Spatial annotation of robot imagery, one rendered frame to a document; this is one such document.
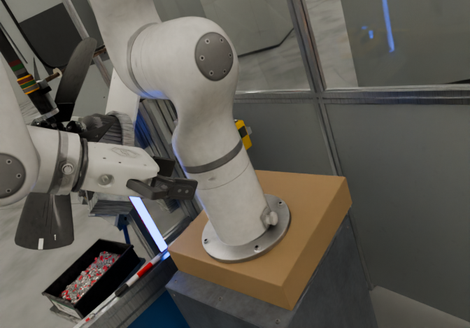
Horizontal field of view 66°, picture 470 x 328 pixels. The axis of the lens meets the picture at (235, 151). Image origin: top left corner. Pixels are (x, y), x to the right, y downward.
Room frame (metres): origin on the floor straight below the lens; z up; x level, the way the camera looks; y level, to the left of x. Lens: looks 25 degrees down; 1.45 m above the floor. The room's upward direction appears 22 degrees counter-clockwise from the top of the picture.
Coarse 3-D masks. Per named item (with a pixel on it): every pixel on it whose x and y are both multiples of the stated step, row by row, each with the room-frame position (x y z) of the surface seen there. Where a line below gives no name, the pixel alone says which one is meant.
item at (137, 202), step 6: (132, 198) 0.82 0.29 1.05; (138, 198) 0.83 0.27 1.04; (138, 204) 0.83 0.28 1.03; (138, 210) 0.82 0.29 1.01; (144, 210) 0.83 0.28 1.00; (144, 216) 0.82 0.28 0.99; (144, 222) 0.82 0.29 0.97; (150, 222) 0.83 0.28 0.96; (150, 228) 0.82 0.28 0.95; (156, 228) 0.83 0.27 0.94; (156, 234) 0.83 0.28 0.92; (156, 240) 0.82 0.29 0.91; (162, 240) 0.83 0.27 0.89; (162, 246) 0.82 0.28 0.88
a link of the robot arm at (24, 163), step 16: (0, 64) 0.39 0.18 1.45; (0, 80) 0.38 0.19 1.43; (0, 96) 0.37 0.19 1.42; (0, 112) 0.36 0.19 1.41; (16, 112) 0.37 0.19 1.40; (0, 128) 0.35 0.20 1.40; (16, 128) 0.36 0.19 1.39; (0, 144) 0.35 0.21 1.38; (16, 144) 0.36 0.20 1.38; (32, 144) 0.37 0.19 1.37; (0, 160) 0.34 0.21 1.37; (16, 160) 0.35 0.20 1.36; (32, 160) 0.36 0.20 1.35; (0, 176) 0.34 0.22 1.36; (16, 176) 0.35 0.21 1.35; (32, 176) 0.36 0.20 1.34; (0, 192) 0.34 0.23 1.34; (16, 192) 0.34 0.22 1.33
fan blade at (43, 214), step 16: (32, 192) 1.09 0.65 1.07; (32, 208) 1.06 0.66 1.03; (48, 208) 1.04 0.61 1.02; (64, 208) 1.03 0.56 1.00; (32, 224) 1.03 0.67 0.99; (48, 224) 1.01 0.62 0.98; (64, 224) 1.00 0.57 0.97; (16, 240) 1.03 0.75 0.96; (32, 240) 1.00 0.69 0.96; (48, 240) 0.98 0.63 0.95; (64, 240) 0.96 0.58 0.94
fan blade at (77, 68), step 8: (88, 40) 1.21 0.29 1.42; (80, 48) 1.16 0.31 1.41; (88, 48) 1.24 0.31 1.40; (72, 56) 1.11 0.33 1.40; (80, 56) 1.20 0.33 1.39; (88, 56) 1.26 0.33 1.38; (72, 64) 1.15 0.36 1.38; (80, 64) 1.22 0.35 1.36; (88, 64) 1.28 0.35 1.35; (64, 72) 1.12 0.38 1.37; (72, 72) 1.18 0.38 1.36; (80, 72) 1.24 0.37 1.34; (64, 80) 1.15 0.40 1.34; (72, 80) 1.20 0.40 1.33; (80, 80) 1.25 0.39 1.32; (64, 88) 1.17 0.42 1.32; (72, 88) 1.22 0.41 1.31; (80, 88) 1.26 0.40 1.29; (56, 96) 1.15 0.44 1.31; (64, 96) 1.19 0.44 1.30; (72, 96) 1.23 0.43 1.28
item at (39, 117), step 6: (42, 84) 1.14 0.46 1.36; (42, 90) 1.13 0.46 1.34; (48, 90) 1.14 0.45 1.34; (48, 96) 1.14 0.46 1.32; (48, 102) 1.13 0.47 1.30; (54, 102) 1.14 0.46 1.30; (54, 108) 1.12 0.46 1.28; (48, 114) 1.08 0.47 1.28; (54, 114) 1.09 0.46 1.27; (36, 120) 1.09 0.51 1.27
